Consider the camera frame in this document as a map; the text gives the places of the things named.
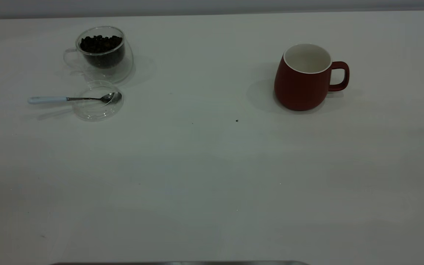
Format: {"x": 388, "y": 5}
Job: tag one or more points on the clear double-wall glass cup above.
{"x": 120, "y": 71}

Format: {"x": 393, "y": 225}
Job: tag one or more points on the round clear glass lid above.
{"x": 96, "y": 112}

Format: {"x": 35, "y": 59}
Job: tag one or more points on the red ceramic mug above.
{"x": 296, "y": 88}

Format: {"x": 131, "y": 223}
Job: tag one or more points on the dark coffee beans pile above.
{"x": 101, "y": 46}

